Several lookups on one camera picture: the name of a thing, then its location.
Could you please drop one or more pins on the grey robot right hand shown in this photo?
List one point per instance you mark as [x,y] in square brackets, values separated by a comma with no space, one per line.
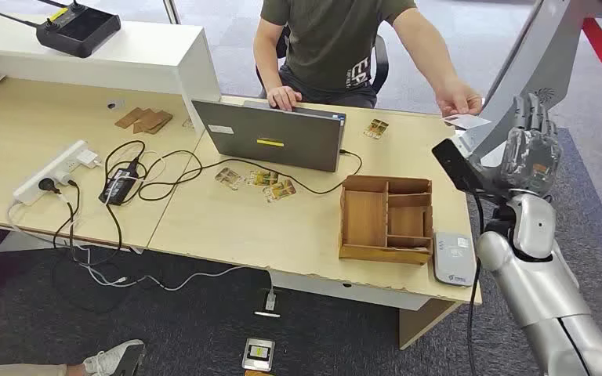
[532,155]

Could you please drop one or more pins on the person's left hand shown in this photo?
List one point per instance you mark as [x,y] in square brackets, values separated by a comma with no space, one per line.
[454,98]

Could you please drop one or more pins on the person's right hand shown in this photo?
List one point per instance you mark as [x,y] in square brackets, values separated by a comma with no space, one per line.
[283,97]

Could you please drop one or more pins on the white ID card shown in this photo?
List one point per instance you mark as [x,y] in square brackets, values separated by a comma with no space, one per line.
[467,122]

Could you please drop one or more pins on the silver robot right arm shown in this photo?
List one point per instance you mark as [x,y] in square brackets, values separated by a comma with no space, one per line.
[540,290]

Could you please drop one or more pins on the person's right forearm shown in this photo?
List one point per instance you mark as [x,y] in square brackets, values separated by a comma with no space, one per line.
[270,67]

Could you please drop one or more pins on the person's left forearm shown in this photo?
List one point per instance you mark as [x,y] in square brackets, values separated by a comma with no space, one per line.
[436,59]

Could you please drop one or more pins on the person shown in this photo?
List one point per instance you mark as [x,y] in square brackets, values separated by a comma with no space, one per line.
[327,46]

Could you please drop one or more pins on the printed room key card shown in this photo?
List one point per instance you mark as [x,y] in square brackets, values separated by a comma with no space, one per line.
[376,128]
[280,190]
[262,178]
[228,178]

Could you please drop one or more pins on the grey card reader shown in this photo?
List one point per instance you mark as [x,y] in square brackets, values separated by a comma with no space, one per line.
[454,259]

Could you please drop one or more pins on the standing person's leg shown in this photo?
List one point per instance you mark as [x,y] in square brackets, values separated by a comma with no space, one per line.
[20,371]

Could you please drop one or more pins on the grey laptop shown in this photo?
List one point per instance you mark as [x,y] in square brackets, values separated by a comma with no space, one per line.
[275,140]

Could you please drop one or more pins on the silver kiosk screen stand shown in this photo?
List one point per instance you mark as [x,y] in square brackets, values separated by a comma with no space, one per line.
[534,57]

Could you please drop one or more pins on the small clear plastic piece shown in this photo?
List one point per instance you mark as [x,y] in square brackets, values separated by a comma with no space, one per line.
[188,124]

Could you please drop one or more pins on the metal pole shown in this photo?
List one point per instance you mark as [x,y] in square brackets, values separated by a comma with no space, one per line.
[172,11]

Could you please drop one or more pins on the wooden compartment organizer box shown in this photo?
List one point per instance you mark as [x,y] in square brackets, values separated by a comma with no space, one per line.
[366,218]

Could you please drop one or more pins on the white raised counter shelf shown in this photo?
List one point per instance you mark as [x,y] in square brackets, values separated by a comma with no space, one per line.
[140,54]

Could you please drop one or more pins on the black laptop power adapter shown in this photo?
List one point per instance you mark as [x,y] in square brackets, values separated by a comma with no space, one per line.
[118,184]

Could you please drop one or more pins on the white desk front panel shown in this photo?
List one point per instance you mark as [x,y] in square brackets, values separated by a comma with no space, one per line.
[342,290]

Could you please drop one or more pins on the wooden desk leg panel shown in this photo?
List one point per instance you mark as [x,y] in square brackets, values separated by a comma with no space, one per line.
[420,324]

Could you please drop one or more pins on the white charger plug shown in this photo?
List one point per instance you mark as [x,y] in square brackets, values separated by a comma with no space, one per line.
[88,157]

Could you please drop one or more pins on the black remote controller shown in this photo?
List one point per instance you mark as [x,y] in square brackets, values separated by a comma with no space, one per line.
[77,28]

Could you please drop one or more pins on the white power strip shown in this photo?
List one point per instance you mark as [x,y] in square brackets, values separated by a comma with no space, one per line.
[46,174]

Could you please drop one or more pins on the black power plug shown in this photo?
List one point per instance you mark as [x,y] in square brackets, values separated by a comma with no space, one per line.
[48,186]

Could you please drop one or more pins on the metal floor socket box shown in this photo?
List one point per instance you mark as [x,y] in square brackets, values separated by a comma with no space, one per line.
[258,354]

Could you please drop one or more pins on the white sneaker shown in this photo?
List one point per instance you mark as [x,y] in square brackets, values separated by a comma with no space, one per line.
[111,359]

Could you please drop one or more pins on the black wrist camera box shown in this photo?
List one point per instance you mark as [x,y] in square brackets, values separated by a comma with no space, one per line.
[454,166]

